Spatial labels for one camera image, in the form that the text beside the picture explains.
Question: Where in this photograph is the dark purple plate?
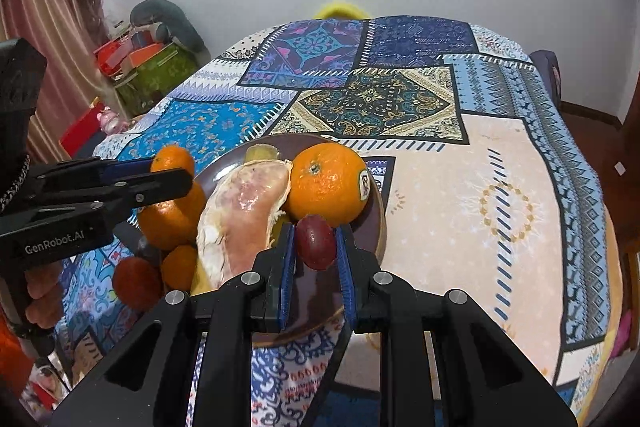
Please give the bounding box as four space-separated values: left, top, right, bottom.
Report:
192 134 387 348

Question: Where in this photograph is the yellow chair back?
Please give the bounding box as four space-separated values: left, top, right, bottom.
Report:
315 0 368 20

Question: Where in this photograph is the dark red grape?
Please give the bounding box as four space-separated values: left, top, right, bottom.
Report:
297 215 337 270

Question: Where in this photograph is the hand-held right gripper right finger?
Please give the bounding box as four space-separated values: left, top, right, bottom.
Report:
334 224 581 427

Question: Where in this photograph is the red box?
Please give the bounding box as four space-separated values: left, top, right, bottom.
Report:
59 104 108 158

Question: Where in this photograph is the pink rabbit toy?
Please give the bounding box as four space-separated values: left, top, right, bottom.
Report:
97 106 130 135

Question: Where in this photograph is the large orange with sticker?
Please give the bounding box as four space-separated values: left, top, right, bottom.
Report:
285 144 371 228

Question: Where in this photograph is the blue chair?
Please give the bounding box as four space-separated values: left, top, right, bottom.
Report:
530 50 563 100

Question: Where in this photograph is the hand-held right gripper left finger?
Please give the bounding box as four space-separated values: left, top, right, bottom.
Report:
50 222 301 427

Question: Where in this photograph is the orange box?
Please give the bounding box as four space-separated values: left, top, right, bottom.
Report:
127 42 168 68

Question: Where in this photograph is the patchwork patterned tablecloth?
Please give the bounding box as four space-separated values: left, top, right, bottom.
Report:
50 16 626 427

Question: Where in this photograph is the red tomato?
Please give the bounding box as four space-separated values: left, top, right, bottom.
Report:
112 256 163 312

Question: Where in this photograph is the striped brown curtain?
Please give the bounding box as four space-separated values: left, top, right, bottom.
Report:
0 0 108 148

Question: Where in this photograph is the peeled pomelo segment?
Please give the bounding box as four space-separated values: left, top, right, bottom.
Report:
196 158 293 290

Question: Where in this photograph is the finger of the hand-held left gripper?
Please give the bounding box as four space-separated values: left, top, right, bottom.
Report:
30 169 194 220
32 156 158 188

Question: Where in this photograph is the plain orange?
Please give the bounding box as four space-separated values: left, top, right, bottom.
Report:
137 179 208 252

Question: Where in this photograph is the small mandarin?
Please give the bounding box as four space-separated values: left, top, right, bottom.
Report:
150 144 196 180
160 244 199 293

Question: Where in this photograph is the grey plush toy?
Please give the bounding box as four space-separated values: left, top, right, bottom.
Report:
130 0 206 54

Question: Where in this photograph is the green storage box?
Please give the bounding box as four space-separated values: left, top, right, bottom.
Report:
114 44 201 118

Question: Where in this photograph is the red gift bag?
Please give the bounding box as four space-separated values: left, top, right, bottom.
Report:
95 39 126 75

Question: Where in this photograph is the person's left hand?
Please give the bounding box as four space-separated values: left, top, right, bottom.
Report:
24 264 65 332

